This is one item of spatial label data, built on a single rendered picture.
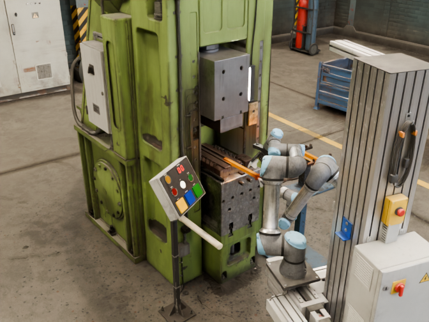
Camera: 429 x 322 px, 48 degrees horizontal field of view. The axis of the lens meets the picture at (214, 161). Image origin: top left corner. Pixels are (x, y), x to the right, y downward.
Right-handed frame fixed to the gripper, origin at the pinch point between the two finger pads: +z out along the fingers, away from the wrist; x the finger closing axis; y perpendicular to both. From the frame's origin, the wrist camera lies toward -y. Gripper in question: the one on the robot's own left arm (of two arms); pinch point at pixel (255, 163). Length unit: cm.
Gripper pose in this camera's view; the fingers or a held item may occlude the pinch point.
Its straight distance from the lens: 328.6
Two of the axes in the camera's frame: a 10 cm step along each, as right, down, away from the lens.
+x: 7.8, -2.8, 5.6
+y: 5.4, 7.4, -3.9
